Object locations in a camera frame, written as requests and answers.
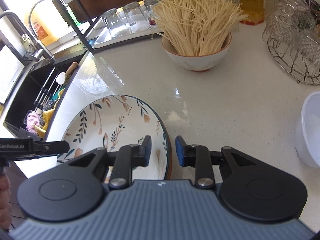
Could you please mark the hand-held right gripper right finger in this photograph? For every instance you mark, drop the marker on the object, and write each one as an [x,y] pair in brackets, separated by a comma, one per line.
[180,152]

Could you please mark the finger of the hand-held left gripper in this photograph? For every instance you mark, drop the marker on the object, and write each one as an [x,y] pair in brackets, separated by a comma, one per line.
[52,147]

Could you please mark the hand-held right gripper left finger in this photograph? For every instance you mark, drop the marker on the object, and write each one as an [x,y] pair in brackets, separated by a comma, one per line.
[147,150]

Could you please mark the floral patterned plate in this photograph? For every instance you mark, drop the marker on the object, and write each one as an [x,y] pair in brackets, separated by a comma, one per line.
[105,120]

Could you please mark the translucent plastic bowl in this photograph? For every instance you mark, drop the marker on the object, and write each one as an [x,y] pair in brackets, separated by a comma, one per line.
[307,135]

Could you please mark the person's left hand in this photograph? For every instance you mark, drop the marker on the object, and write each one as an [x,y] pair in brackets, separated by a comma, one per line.
[5,200]

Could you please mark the pink scrubber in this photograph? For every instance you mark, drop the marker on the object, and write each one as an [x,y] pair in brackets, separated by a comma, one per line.
[33,123]

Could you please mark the yellow cloth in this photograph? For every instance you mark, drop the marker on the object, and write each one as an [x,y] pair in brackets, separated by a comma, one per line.
[48,116]

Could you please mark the steel wool pad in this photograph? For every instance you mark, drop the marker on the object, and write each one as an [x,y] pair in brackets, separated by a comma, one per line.
[50,103]

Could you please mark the black sink drain rack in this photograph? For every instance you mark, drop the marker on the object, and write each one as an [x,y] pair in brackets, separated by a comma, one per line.
[46,90]

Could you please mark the black kitchen sink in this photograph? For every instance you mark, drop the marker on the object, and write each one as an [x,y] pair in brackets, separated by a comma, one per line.
[25,90]

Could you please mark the white spoon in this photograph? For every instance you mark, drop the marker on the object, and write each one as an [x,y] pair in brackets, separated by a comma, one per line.
[60,78]

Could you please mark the white box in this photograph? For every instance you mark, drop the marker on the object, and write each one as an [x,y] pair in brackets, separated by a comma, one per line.
[7,75]

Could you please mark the steel kitchen faucet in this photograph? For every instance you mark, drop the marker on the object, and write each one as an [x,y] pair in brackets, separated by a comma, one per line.
[40,53]
[30,17]

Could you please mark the brown-rimmed ceramic bowl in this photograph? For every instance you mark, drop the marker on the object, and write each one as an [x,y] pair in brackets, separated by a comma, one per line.
[197,60]

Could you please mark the tray of drinking glasses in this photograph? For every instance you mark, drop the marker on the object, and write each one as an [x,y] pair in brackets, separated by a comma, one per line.
[130,39]

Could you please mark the orange bottle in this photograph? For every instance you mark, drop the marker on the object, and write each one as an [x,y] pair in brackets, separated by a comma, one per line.
[41,30]

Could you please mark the black knife rack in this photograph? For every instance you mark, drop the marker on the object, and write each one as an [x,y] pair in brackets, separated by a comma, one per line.
[74,22]

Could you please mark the clear drinking glass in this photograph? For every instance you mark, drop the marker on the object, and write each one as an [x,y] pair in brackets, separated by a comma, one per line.
[113,23]
[151,11]
[135,17]

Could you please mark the dark wooden cutting board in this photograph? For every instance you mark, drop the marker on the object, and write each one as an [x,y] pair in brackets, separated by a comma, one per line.
[100,2]

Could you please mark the red-lidded plastic jar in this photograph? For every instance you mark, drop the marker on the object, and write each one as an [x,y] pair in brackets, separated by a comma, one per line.
[251,7]

